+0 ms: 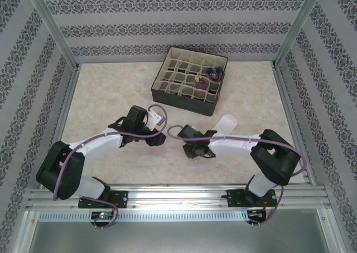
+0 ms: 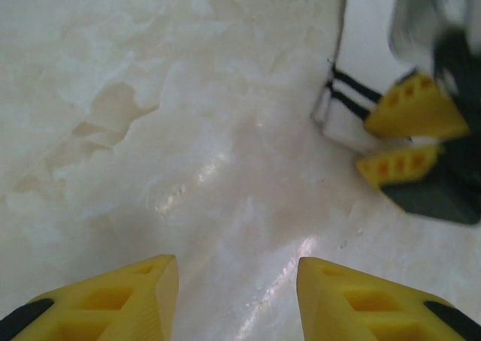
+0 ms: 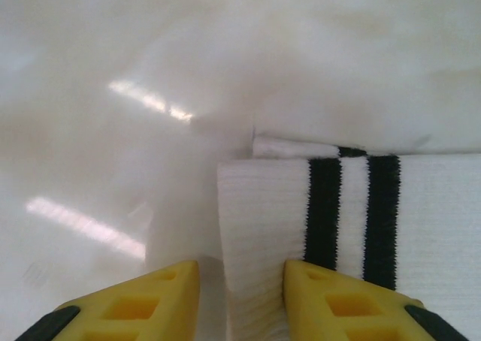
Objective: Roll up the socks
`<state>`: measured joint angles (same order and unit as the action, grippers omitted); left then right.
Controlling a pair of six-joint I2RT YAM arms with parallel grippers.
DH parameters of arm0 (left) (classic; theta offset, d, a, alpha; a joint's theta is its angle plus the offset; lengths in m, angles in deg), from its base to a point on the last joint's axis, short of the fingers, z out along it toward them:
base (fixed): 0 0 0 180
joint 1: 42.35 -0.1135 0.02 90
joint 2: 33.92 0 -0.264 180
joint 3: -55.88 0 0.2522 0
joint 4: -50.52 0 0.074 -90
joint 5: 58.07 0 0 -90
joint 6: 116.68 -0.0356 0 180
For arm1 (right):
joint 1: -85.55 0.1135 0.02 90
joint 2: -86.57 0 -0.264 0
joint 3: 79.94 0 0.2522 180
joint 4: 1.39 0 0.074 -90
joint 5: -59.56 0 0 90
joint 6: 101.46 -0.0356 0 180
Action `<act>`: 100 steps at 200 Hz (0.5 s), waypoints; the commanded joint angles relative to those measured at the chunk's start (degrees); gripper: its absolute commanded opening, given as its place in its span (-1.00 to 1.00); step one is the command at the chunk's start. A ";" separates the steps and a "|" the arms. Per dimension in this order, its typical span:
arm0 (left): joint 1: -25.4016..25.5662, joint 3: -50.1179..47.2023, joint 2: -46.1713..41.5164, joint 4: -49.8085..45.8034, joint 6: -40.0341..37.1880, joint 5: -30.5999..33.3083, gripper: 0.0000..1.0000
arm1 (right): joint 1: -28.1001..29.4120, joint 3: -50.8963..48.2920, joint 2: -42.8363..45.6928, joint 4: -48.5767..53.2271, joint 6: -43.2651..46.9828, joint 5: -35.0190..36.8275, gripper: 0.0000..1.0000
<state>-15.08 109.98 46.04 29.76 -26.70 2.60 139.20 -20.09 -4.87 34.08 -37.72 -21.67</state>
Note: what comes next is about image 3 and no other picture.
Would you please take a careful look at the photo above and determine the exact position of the white sock with black stripes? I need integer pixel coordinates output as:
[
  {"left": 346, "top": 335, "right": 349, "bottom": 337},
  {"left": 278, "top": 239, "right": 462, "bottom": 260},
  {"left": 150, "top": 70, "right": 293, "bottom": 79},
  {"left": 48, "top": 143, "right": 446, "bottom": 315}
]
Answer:
[
  {"left": 216, "top": 155, "right": 481, "bottom": 341},
  {"left": 251, "top": 129, "right": 481, "bottom": 158}
]

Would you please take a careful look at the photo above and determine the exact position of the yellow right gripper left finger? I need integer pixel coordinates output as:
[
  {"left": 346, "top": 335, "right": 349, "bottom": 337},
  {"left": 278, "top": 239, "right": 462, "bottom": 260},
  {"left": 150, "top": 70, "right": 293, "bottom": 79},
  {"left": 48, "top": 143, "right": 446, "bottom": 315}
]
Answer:
[{"left": 22, "top": 260, "right": 201, "bottom": 341}]

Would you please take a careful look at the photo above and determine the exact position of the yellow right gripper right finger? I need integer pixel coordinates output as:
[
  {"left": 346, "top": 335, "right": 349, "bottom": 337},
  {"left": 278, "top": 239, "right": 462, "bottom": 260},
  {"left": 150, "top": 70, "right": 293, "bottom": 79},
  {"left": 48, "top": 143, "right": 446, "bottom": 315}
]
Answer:
[{"left": 283, "top": 260, "right": 464, "bottom": 341}]

